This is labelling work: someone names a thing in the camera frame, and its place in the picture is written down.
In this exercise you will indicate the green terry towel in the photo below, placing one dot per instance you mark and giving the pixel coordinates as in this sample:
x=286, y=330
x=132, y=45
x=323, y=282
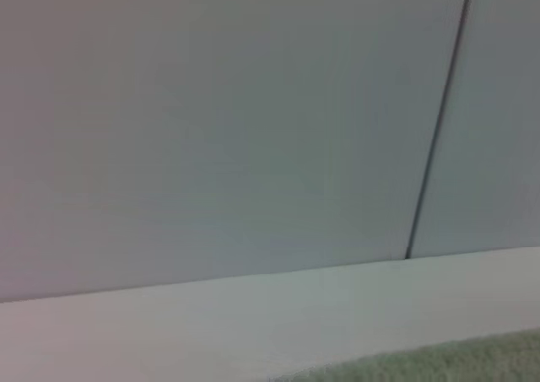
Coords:
x=443, y=363

